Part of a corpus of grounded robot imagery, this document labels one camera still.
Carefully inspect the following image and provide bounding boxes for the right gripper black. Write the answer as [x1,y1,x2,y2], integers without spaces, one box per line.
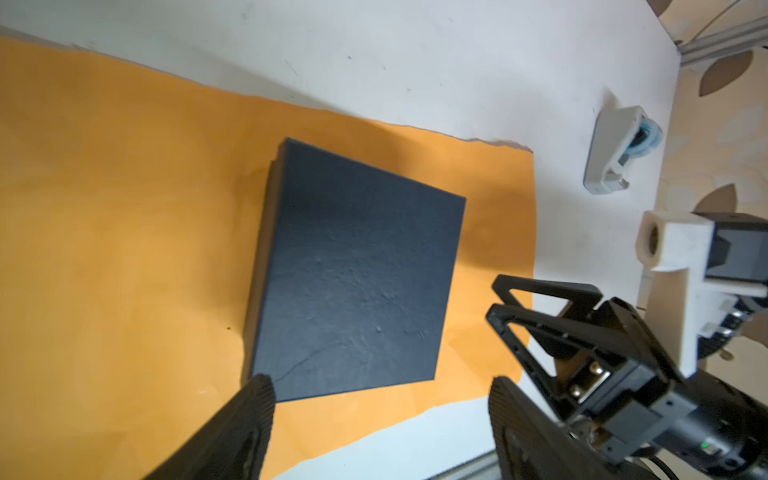
[486,275,767,479]

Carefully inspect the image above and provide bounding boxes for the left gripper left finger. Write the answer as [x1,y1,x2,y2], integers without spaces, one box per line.
[146,374,276,480]

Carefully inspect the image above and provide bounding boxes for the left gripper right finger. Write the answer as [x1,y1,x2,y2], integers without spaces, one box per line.
[488,376,656,480]

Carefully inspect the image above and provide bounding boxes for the black gift box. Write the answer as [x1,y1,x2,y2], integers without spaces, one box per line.
[241,139,466,402]

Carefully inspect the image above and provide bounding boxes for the orange wrapping paper sheet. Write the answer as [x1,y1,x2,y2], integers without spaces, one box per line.
[1,38,536,479]

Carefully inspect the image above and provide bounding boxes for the white tape dispenser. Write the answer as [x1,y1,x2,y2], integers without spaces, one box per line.
[583,106,664,195]

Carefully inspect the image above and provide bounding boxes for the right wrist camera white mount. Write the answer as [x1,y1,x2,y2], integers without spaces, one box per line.
[635,211,767,378]

